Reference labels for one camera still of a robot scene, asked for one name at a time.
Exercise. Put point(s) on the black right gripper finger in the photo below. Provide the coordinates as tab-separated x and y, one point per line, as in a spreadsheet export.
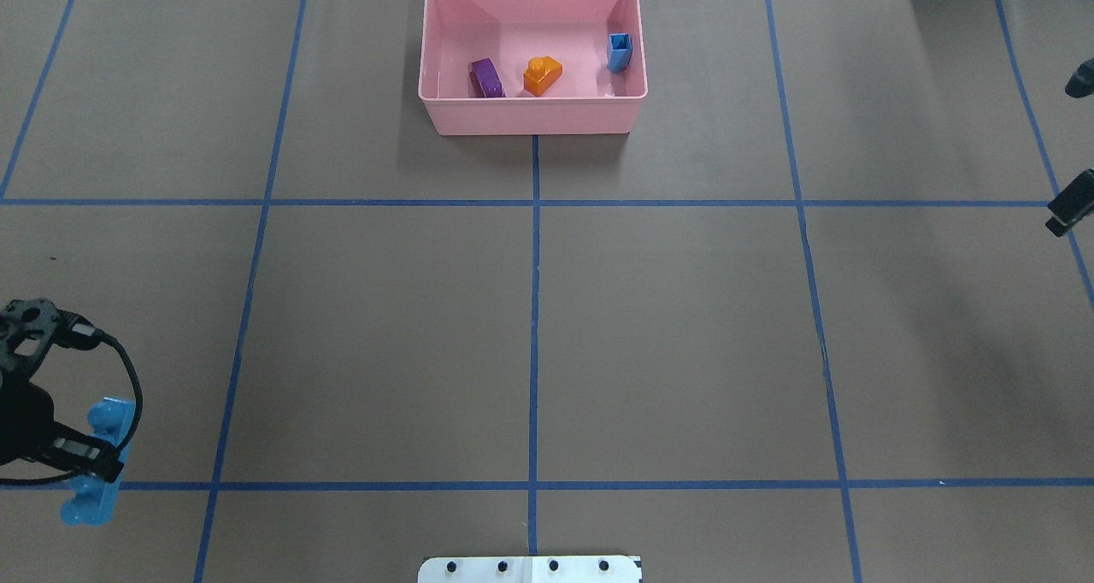
1071	204
1081	82

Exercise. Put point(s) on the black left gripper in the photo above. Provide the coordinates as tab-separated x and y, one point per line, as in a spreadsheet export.
23	419

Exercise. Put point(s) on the long blue four-stud block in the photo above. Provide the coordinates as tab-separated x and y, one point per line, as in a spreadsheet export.
93	500

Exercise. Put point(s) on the small blue block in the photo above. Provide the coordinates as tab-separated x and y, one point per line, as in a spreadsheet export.
619	52

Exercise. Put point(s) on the orange block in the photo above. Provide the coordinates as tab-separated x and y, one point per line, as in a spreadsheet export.
540	74

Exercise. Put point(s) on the purple block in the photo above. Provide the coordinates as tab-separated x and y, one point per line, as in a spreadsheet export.
485	79

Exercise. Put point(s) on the pink plastic box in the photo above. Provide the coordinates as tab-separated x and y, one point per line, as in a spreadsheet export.
587	100

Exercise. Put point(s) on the white camera stand base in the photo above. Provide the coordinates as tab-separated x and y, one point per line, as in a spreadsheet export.
569	568

